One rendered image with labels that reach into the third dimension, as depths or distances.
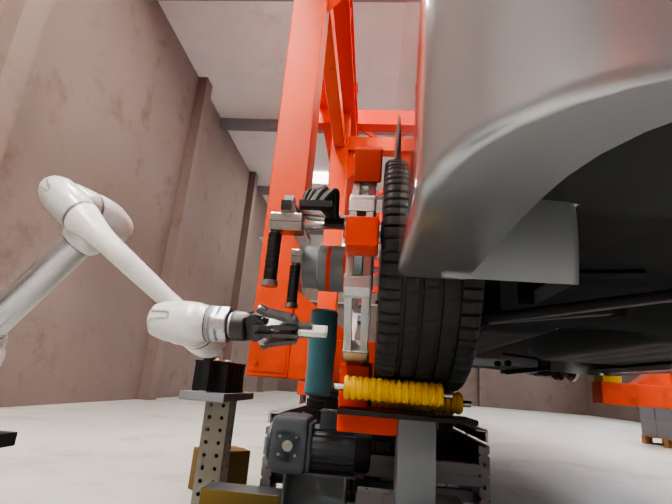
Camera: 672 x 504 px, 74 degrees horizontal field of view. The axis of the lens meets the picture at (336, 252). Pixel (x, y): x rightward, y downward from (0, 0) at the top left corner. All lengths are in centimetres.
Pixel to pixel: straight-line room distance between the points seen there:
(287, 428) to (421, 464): 48
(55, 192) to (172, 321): 55
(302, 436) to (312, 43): 173
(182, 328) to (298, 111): 127
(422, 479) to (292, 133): 146
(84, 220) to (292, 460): 95
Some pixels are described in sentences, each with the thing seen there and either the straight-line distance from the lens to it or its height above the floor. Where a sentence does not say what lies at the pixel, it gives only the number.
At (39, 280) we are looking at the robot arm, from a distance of 167.
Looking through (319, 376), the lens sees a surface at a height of 53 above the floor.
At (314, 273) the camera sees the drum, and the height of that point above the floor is 82.
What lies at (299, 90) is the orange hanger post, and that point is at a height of 180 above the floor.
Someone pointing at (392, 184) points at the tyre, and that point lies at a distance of 111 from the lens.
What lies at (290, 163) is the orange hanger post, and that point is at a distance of 199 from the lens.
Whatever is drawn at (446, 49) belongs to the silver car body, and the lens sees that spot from 56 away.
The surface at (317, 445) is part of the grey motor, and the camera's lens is 157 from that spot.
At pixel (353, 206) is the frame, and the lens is 111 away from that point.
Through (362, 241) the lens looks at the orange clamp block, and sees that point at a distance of 99.
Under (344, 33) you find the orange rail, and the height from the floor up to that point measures 298.
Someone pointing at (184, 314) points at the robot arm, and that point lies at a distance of 114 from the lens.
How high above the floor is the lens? 52
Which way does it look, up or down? 16 degrees up
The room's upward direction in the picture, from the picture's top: 4 degrees clockwise
